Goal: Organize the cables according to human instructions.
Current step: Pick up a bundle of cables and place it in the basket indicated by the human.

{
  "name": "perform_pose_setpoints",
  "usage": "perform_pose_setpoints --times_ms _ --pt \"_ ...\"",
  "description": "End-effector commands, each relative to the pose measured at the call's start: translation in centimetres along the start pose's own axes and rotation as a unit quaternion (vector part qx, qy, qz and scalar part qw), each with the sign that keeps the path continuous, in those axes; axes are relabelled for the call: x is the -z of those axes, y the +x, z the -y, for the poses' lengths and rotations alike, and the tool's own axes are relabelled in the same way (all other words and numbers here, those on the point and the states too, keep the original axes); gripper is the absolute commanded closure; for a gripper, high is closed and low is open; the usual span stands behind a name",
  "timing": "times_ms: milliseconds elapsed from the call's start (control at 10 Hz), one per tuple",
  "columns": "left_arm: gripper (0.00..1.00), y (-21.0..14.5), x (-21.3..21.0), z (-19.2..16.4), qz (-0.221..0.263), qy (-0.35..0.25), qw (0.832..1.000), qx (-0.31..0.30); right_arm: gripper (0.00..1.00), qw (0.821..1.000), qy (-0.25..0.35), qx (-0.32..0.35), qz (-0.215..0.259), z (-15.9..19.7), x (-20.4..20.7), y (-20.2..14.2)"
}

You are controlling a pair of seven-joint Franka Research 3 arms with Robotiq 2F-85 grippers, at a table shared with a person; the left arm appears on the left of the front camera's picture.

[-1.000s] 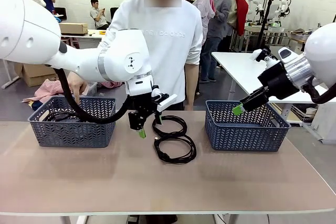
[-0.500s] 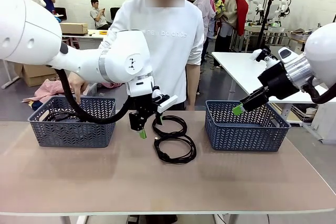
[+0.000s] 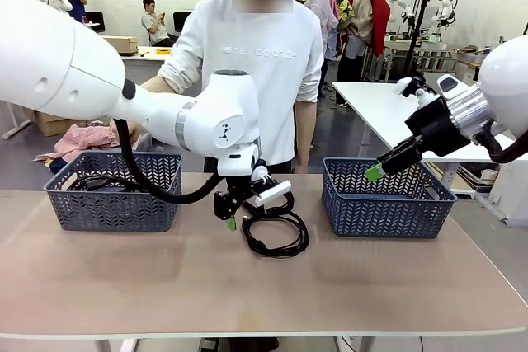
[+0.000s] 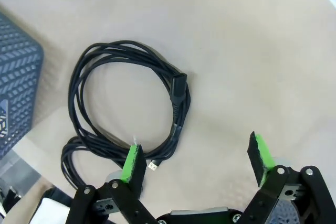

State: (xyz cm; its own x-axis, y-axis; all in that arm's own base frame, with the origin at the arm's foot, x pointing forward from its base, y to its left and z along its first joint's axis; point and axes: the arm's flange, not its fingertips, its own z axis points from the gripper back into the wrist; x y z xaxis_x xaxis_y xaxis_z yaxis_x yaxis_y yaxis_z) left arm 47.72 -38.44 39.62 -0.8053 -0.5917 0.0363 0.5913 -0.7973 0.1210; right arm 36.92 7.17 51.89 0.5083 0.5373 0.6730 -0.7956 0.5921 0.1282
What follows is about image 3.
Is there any seated man with phone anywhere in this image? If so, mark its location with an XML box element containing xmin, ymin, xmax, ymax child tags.
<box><xmin>140</xmin><ymin>0</ymin><xmax>177</xmax><ymax>47</ymax></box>

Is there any black right arm hose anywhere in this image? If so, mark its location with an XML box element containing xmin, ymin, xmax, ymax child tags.
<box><xmin>474</xmin><ymin>119</ymin><xmax>528</xmax><ymax>164</ymax></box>

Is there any cardboard box on desk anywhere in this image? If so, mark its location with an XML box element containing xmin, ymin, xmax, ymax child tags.
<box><xmin>101</xmin><ymin>35</ymin><xmax>139</xmax><ymax>56</ymax></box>

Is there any person's right forearm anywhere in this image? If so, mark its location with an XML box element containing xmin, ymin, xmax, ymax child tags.
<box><xmin>140</xmin><ymin>74</ymin><xmax>179</xmax><ymax>96</ymax></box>

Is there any white table leg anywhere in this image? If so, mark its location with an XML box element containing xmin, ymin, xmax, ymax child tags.
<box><xmin>93</xmin><ymin>337</ymin><xmax>139</xmax><ymax>352</ymax></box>
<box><xmin>334</xmin><ymin>335</ymin><xmax>375</xmax><ymax>352</ymax></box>

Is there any black arm hose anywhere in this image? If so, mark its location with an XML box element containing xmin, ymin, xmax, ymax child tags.
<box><xmin>111</xmin><ymin>117</ymin><xmax>228</xmax><ymax>205</ymax></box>
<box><xmin>474</xmin><ymin>119</ymin><xmax>528</xmax><ymax>164</ymax></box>

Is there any black angled-plug cable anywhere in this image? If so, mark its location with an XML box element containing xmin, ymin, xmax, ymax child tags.
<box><xmin>65</xmin><ymin>175</ymin><xmax>125</xmax><ymax>193</ymax></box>

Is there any mannequin with beige red coat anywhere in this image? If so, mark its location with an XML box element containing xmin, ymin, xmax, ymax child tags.
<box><xmin>345</xmin><ymin>0</ymin><xmax>392</xmax><ymax>81</ymax></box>

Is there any black left arm hose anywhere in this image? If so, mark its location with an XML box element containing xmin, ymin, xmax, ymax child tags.
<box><xmin>111</xmin><ymin>117</ymin><xmax>228</xmax><ymax>205</ymax></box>

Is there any background workbench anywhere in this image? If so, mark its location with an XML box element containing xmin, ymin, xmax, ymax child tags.
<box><xmin>383</xmin><ymin>34</ymin><xmax>457</xmax><ymax>81</ymax></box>

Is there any person's left forearm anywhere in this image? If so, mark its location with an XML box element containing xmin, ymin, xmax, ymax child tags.
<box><xmin>295</xmin><ymin>98</ymin><xmax>318</xmax><ymax>159</ymax></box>

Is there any black thin cable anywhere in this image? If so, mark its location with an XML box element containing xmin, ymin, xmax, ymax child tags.
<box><xmin>246</xmin><ymin>190</ymin><xmax>296</xmax><ymax>216</ymax></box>

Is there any black tripod stand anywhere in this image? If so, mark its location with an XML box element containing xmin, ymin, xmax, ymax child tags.
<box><xmin>402</xmin><ymin>0</ymin><xmax>432</xmax><ymax>77</ymax></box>

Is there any large black cable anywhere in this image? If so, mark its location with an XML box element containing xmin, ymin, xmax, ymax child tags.
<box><xmin>240</xmin><ymin>209</ymin><xmax>310</xmax><ymax>259</ymax></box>

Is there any black office chair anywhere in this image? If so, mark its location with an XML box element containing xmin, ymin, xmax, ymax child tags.
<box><xmin>172</xmin><ymin>11</ymin><xmax>193</xmax><ymax>35</ymax></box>
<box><xmin>84</xmin><ymin>11</ymin><xmax>106</xmax><ymax>35</ymax></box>

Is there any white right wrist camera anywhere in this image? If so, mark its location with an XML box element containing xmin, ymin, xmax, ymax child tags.
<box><xmin>394</xmin><ymin>75</ymin><xmax>441</xmax><ymax>110</ymax></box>

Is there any white side table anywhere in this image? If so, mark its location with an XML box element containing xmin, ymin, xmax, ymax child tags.
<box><xmin>332</xmin><ymin>79</ymin><xmax>515</xmax><ymax>200</ymax></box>

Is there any white cabinet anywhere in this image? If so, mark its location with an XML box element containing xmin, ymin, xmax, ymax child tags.
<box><xmin>478</xmin><ymin>157</ymin><xmax>528</xmax><ymax>228</ymax></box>

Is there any wooden tray table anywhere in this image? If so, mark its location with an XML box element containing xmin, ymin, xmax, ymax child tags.
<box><xmin>453</xmin><ymin>45</ymin><xmax>484</xmax><ymax>65</ymax></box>

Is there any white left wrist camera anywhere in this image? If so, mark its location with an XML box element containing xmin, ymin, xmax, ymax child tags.
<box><xmin>250</xmin><ymin>165</ymin><xmax>293</xmax><ymax>206</ymax></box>

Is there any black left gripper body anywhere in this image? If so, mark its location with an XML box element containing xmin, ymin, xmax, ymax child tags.
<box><xmin>224</xmin><ymin>175</ymin><xmax>258</xmax><ymax>205</ymax></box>

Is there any black straight-plug cable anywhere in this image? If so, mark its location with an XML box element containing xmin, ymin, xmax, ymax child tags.
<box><xmin>97</xmin><ymin>181</ymin><xmax>141</xmax><ymax>195</ymax></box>

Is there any person in white sweatshirt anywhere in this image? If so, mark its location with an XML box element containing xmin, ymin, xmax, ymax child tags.
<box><xmin>158</xmin><ymin>0</ymin><xmax>325</xmax><ymax>175</ymax></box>

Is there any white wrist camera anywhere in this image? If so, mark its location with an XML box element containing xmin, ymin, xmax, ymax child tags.
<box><xmin>250</xmin><ymin>165</ymin><xmax>293</xmax><ymax>206</ymax></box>
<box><xmin>394</xmin><ymin>75</ymin><xmax>441</xmax><ymax>110</ymax></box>

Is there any person's right hand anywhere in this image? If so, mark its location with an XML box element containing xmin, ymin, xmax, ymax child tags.
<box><xmin>108</xmin><ymin>118</ymin><xmax>142</xmax><ymax>145</ymax></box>

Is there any pink checked cloth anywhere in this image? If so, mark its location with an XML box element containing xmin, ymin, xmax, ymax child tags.
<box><xmin>35</xmin><ymin>123</ymin><xmax>144</xmax><ymax>162</ymax></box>

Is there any person's left hand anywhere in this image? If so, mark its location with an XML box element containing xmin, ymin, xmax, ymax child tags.
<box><xmin>294</xmin><ymin>153</ymin><xmax>311</xmax><ymax>175</ymax></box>

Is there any large cardboard floor box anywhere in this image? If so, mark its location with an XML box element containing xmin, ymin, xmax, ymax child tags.
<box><xmin>33</xmin><ymin>109</ymin><xmax>90</xmax><ymax>138</ymax></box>

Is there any white background desk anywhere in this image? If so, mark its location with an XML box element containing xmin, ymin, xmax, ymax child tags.
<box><xmin>117</xmin><ymin>45</ymin><xmax>174</xmax><ymax>81</ymax></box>

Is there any mannequin with pink shirt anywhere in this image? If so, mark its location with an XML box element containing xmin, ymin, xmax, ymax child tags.
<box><xmin>300</xmin><ymin>0</ymin><xmax>355</xmax><ymax>63</ymax></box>

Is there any grey plastic lattice basket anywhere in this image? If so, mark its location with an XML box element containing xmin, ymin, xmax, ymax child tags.
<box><xmin>44</xmin><ymin>152</ymin><xmax>183</xmax><ymax>232</ymax></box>
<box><xmin>321</xmin><ymin>157</ymin><xmax>458</xmax><ymax>240</ymax></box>

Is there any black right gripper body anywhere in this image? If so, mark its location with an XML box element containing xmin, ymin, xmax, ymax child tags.
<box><xmin>405</xmin><ymin>97</ymin><xmax>472</xmax><ymax>160</ymax></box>

